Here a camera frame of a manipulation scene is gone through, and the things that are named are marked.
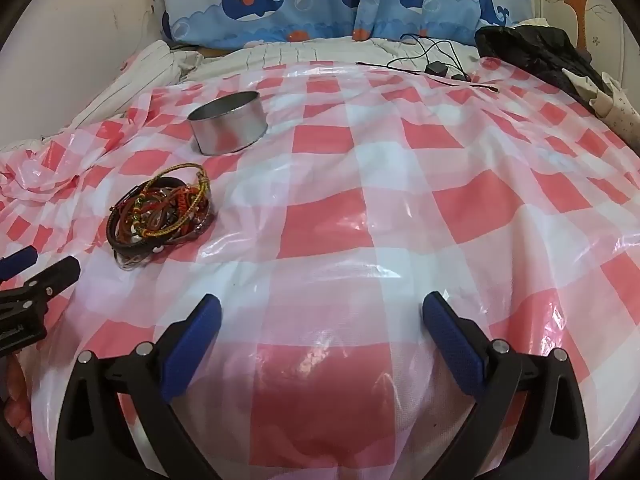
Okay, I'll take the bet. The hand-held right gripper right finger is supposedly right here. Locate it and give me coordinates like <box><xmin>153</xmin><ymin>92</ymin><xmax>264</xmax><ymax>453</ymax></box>
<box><xmin>421</xmin><ymin>291</ymin><xmax>589</xmax><ymax>480</ymax></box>

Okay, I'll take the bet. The black cable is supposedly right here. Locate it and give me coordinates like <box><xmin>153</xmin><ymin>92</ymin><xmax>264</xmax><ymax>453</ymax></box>
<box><xmin>356</xmin><ymin>34</ymin><xmax>501</xmax><ymax>93</ymax></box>

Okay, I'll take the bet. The pink checkered plastic tablecloth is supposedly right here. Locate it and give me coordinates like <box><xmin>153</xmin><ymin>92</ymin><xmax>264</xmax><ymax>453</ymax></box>
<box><xmin>0</xmin><ymin>60</ymin><xmax>640</xmax><ymax>480</ymax></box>

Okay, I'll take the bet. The white striped blanket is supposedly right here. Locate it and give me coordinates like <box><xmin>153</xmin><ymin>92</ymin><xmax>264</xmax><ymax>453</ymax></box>
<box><xmin>0</xmin><ymin>37</ymin><xmax>481</xmax><ymax>153</ymax></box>

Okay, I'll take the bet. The pile of cord bracelets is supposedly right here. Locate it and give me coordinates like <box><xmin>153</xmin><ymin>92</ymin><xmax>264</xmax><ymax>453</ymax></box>
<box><xmin>108</xmin><ymin>164</ymin><xmax>216</xmax><ymax>271</ymax></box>

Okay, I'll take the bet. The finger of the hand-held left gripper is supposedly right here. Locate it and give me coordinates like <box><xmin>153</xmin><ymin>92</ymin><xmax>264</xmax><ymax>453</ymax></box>
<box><xmin>0</xmin><ymin>247</ymin><xmax>40</xmax><ymax>283</ymax></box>
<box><xmin>0</xmin><ymin>256</ymin><xmax>82</xmax><ymax>311</ymax></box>

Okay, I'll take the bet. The white dotted cloth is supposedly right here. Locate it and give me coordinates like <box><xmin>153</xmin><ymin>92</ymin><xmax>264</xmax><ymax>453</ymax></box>
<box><xmin>562</xmin><ymin>67</ymin><xmax>640</xmax><ymax>136</ymax></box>

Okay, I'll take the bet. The round metal tin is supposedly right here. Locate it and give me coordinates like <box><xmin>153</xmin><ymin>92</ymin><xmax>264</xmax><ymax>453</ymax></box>
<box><xmin>187</xmin><ymin>91</ymin><xmax>267</xmax><ymax>155</ymax></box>

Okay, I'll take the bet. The black jacket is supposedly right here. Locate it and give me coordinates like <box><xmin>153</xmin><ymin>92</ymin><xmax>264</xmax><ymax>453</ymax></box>
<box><xmin>474</xmin><ymin>22</ymin><xmax>613</xmax><ymax>103</ymax></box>

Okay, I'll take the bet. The large whale print pillow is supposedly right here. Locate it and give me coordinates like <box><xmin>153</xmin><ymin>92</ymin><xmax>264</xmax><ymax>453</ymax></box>
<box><xmin>161</xmin><ymin>0</ymin><xmax>368</xmax><ymax>51</ymax></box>

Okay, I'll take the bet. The person's left hand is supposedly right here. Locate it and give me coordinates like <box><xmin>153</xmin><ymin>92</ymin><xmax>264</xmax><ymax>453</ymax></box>
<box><xmin>0</xmin><ymin>355</ymin><xmax>32</xmax><ymax>442</ymax></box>

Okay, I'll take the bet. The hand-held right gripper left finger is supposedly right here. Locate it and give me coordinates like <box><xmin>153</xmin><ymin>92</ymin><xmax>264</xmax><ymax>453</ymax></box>
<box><xmin>55</xmin><ymin>294</ymin><xmax>223</xmax><ymax>480</ymax></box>

